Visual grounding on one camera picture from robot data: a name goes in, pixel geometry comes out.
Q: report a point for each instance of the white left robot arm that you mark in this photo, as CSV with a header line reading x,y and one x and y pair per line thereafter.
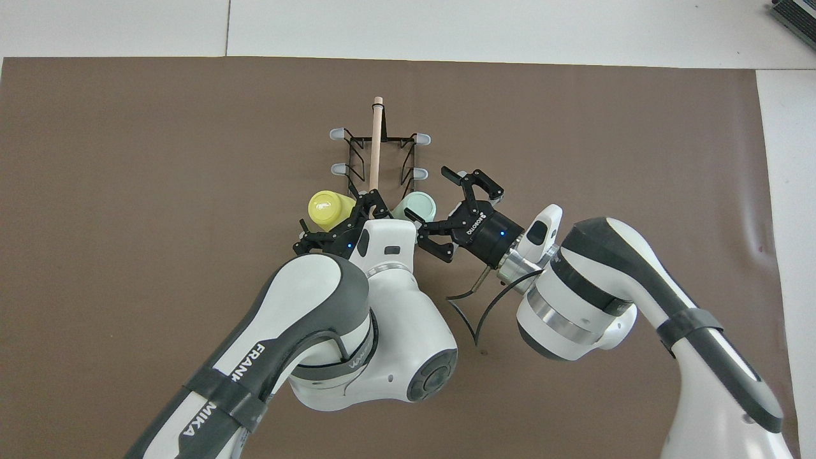
x,y
395,319

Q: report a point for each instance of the brown table mat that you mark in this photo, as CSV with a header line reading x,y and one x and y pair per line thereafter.
x,y
159,191

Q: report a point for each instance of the yellow plastic cup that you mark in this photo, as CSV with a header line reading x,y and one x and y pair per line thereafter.
x,y
328,207

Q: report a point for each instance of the dark grey ribbed object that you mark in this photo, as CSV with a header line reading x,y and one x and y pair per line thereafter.
x,y
797,13

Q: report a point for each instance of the pale green plastic cup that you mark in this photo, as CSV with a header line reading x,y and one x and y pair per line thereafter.
x,y
417,205

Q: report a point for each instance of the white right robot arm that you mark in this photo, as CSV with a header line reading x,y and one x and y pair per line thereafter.
x,y
701,395

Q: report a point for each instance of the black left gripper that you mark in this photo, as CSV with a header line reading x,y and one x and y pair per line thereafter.
x,y
347,242

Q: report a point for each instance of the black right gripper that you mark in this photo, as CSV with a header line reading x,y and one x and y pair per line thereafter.
x,y
488,236

